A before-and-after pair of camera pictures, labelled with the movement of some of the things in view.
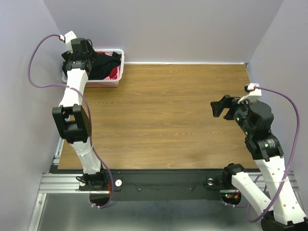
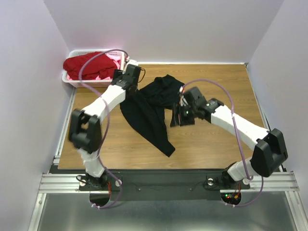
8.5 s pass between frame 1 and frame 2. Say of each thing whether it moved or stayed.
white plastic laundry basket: stayed
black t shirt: moved
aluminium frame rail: stayed
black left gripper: moved
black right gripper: moved
